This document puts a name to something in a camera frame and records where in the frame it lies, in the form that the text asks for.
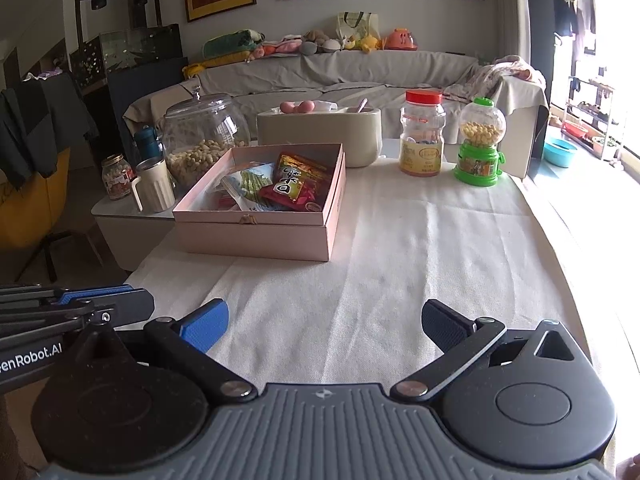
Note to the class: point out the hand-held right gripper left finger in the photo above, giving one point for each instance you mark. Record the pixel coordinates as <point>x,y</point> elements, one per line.
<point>205,325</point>

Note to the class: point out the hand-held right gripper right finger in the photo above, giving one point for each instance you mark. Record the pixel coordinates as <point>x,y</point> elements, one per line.
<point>445,325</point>

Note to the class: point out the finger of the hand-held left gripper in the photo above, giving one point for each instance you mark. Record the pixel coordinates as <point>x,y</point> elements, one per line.
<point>125,307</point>
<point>95,294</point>

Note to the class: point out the pink cardboard box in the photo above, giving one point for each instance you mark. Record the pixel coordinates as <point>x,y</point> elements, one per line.
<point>250,240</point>

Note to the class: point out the clear green-edged snack packet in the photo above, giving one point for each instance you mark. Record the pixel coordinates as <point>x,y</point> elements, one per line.
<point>231,182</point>

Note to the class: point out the green striped snack packet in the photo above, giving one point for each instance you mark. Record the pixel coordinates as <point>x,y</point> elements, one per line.
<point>257,182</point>

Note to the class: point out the long red snack packet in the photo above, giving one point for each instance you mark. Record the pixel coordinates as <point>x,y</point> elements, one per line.
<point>297,185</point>

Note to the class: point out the white tablecloth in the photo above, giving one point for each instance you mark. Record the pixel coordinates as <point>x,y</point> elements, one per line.
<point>400,260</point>

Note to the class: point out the white side table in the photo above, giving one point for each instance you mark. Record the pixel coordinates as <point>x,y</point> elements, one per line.
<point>130,222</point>

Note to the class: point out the yellow chair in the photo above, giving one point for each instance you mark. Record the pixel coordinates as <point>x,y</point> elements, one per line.
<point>35,200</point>

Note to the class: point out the small glass jar red label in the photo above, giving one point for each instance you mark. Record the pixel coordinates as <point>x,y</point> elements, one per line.
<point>117,180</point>

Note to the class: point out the cream lidded mug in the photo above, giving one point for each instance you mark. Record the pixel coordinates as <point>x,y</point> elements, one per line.
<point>157,187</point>

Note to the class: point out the blue thermos bottle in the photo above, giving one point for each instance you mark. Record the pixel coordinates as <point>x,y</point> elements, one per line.
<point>147,142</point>

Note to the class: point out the green candy dispenser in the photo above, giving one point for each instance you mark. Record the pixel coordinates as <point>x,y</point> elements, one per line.
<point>480,165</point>

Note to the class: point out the large glass jar of peanuts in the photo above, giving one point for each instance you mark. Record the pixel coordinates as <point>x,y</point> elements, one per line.
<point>200,150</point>

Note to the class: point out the dark jacket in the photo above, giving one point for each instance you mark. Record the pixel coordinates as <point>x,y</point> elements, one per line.
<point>30,125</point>

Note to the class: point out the clear plastic jar red lid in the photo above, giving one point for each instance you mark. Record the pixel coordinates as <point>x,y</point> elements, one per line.
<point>422,140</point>

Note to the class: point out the blue plastic basin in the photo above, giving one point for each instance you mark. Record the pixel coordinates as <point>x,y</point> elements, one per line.
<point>559,152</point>

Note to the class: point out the beige countertop appliance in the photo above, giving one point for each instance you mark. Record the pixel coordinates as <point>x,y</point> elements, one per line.
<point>320,135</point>

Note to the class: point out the brown egg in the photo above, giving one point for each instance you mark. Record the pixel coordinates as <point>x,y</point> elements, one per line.
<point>305,106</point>
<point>287,106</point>

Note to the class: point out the red plastic basin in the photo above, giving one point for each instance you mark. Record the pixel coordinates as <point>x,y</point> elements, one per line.
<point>575,129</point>

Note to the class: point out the black framed fish tank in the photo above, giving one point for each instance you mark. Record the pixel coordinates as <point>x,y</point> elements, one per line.
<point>125,45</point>

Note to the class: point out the pile of pale clothes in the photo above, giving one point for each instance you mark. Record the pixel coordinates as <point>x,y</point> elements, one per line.
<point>495,77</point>

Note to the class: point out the yellow cushion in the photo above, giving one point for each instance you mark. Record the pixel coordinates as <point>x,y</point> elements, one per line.
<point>215,62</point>

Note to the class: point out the metal shoe rack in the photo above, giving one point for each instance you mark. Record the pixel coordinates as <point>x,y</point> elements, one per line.
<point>595,110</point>

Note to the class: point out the grey covered sofa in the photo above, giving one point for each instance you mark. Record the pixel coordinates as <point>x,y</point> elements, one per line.
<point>350,72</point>

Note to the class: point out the green plush toy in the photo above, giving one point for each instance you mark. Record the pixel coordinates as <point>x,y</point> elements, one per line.
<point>230,44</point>

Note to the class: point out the pink plush toy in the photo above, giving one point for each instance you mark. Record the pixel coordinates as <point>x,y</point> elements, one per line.
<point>275,47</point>

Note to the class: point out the yellow plush toy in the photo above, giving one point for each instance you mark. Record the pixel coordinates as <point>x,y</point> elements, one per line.
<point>367,44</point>

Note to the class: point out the grey plush toy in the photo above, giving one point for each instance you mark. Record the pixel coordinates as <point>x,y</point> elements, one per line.
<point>320,42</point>

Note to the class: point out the white printed tote bag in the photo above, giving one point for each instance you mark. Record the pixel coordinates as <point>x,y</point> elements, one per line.
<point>357,24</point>

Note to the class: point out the hanging clothes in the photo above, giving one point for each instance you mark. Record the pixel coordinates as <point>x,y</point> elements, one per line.
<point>572,10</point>

